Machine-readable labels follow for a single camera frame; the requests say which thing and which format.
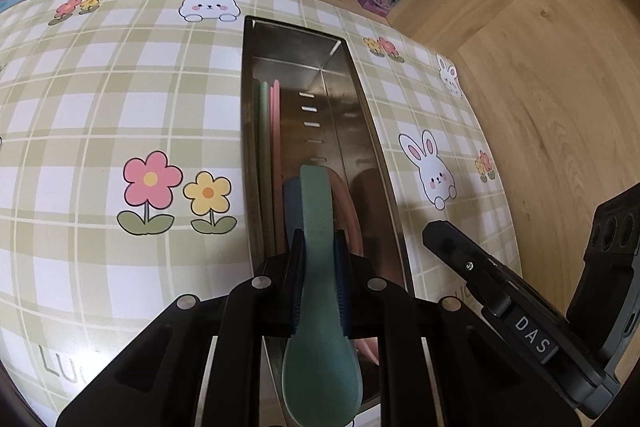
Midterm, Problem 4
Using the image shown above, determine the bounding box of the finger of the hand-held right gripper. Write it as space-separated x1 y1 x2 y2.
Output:
421 219 516 315

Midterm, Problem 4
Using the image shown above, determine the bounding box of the pink spoon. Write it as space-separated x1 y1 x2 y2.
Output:
327 169 381 365

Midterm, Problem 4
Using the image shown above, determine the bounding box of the green spoon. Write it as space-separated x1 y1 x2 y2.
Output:
281 164 365 427

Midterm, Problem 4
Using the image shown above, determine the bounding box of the plaid bunny print tablecloth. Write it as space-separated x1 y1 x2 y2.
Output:
0 0 526 427

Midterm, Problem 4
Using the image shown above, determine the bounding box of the pink chopstick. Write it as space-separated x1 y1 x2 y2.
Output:
269 79 285 258

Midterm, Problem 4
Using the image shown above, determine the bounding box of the green chopstick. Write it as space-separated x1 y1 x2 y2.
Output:
260 81 272 258

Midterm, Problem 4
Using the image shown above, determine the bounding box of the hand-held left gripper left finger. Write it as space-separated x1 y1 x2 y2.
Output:
55 228 307 427

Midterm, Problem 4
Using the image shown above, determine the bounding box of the metal utensil tray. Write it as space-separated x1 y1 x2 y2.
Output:
240 14 416 413

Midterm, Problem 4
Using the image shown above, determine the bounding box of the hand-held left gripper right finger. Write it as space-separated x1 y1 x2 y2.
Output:
332 229 583 427

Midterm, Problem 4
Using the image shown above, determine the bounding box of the blue spoon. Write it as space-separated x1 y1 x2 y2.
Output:
282 179 306 253

